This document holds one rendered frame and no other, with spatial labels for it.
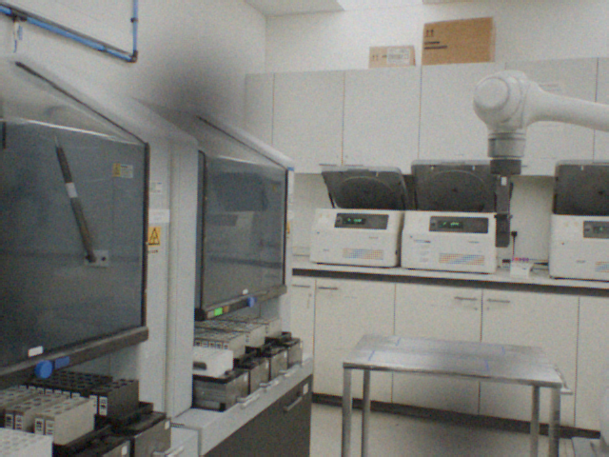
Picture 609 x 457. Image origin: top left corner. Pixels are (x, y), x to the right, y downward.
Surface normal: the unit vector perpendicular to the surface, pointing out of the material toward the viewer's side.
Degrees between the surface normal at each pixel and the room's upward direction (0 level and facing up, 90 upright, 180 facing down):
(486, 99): 88
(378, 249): 90
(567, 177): 142
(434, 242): 90
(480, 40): 90
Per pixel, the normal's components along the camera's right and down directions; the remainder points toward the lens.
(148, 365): 0.94, 0.04
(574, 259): -0.33, 0.02
